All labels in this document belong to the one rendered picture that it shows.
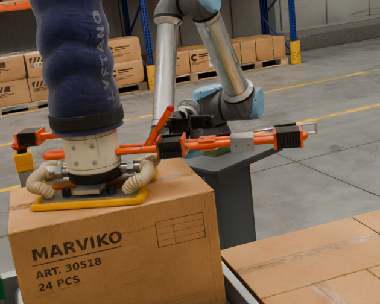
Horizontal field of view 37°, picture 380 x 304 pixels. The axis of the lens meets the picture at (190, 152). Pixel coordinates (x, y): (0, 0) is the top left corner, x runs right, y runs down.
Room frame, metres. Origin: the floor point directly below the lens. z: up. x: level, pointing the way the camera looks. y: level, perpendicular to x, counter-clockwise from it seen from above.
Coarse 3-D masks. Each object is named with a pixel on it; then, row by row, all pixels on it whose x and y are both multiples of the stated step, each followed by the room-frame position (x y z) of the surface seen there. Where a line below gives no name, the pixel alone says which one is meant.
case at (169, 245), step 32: (160, 192) 1.63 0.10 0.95; (192, 192) 1.59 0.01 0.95; (32, 224) 1.49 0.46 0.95; (64, 224) 1.49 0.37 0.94; (96, 224) 1.51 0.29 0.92; (128, 224) 1.53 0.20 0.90; (160, 224) 1.55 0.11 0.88; (192, 224) 1.58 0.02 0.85; (32, 256) 1.46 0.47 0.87; (64, 256) 1.48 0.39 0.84; (96, 256) 1.50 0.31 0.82; (128, 256) 1.53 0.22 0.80; (160, 256) 1.55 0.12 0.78; (192, 256) 1.57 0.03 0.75; (32, 288) 1.46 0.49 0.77; (64, 288) 1.48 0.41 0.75; (96, 288) 1.50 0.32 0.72; (128, 288) 1.52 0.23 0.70; (160, 288) 1.55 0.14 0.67; (192, 288) 1.57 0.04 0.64; (224, 288) 1.60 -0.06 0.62
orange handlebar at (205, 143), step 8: (48, 136) 1.98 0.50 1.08; (56, 136) 1.98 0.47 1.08; (200, 136) 1.69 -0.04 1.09; (208, 136) 1.68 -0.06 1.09; (224, 136) 1.67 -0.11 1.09; (256, 136) 1.65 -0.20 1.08; (264, 136) 1.65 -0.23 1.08; (272, 136) 1.61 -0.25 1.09; (304, 136) 1.60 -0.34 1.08; (128, 144) 1.71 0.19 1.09; (136, 144) 1.70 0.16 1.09; (152, 144) 1.69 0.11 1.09; (184, 144) 1.64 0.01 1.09; (192, 144) 1.64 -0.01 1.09; (200, 144) 1.63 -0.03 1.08; (208, 144) 1.63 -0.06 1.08; (216, 144) 1.63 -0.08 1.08; (224, 144) 1.62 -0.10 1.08; (256, 144) 1.61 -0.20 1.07; (48, 152) 1.73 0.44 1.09; (56, 152) 1.73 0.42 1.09; (120, 152) 1.66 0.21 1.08; (128, 152) 1.66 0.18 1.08; (136, 152) 1.66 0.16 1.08; (144, 152) 1.66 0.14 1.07; (152, 152) 1.65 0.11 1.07
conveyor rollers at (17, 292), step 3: (18, 288) 1.89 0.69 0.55; (15, 291) 1.88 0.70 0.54; (18, 291) 1.87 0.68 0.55; (15, 294) 1.86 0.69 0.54; (18, 294) 1.84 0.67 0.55; (15, 297) 1.84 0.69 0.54; (18, 297) 1.82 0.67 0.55; (21, 297) 1.82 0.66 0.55; (0, 300) 1.83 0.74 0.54; (3, 300) 1.85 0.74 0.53; (15, 300) 1.82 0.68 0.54; (18, 300) 1.80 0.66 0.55; (21, 300) 1.79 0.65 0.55; (228, 300) 1.65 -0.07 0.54; (0, 303) 1.80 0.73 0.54; (3, 303) 1.83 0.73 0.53; (15, 303) 1.80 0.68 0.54; (18, 303) 1.78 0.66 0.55; (21, 303) 1.77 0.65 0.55; (228, 303) 1.62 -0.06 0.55
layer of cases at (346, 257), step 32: (352, 224) 2.10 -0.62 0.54; (224, 256) 1.96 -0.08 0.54; (256, 256) 1.92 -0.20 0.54; (288, 256) 1.89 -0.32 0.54; (320, 256) 1.87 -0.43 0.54; (352, 256) 1.84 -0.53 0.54; (256, 288) 1.70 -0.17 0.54; (288, 288) 1.67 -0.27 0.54; (320, 288) 1.65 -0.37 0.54; (352, 288) 1.63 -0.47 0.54
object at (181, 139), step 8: (160, 136) 1.70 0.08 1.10; (168, 136) 1.72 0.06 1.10; (176, 136) 1.71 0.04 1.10; (184, 136) 1.67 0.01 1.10; (160, 144) 1.63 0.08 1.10; (168, 144) 1.63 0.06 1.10; (176, 144) 1.62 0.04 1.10; (160, 152) 1.64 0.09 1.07; (168, 152) 1.63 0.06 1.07; (176, 152) 1.62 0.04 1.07; (184, 152) 1.63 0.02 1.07
